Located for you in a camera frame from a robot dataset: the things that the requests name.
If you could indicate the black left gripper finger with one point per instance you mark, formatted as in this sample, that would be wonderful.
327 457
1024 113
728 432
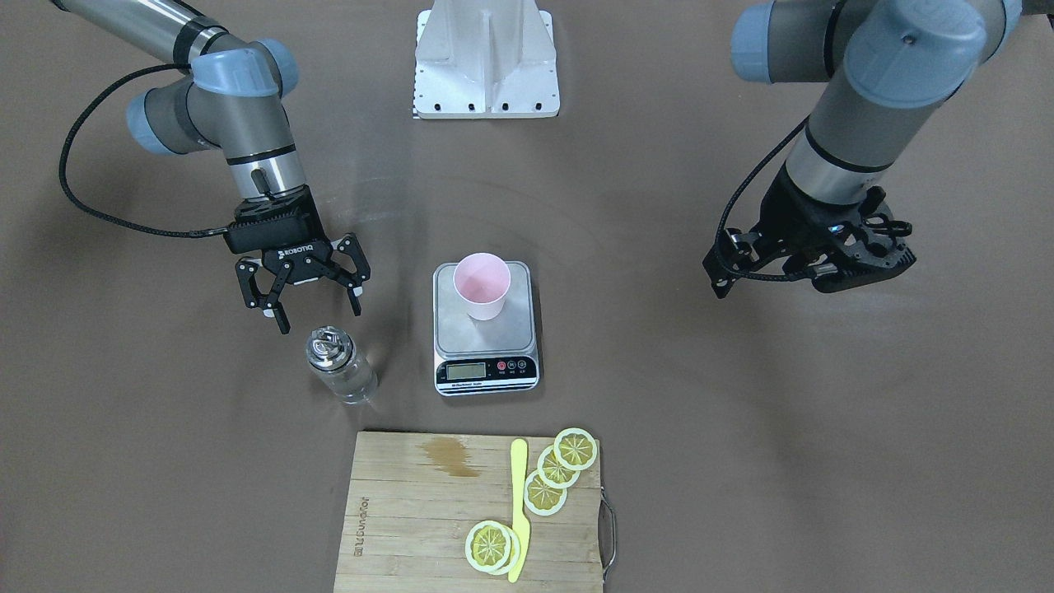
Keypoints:
882 230
740 255

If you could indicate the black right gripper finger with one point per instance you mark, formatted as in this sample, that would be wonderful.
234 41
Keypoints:
268 303
353 281

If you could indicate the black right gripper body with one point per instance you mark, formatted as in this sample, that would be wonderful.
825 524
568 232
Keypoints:
298 259

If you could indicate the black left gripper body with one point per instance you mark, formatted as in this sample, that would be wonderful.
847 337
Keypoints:
785 222

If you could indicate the glass sauce bottle steel top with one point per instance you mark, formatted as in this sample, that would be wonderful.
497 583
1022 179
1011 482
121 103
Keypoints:
339 362

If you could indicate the pink plastic cup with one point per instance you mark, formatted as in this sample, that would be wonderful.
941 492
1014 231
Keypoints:
482 281

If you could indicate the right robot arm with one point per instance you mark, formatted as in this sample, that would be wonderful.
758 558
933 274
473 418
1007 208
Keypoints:
230 99

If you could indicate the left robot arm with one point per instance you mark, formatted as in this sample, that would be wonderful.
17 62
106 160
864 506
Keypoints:
887 66

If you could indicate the silver digital kitchen scale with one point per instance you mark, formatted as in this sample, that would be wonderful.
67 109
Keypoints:
473 357

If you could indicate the bamboo cutting board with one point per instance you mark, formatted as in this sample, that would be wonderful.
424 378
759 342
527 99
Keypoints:
413 499

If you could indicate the yellow plastic knife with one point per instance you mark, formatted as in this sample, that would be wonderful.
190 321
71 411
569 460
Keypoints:
519 522

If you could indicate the middle lemon slice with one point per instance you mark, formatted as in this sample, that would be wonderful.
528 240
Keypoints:
552 473

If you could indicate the lemon slice near knife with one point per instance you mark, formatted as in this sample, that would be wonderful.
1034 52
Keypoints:
540 498

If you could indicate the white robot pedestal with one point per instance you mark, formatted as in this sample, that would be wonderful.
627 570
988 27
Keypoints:
485 59

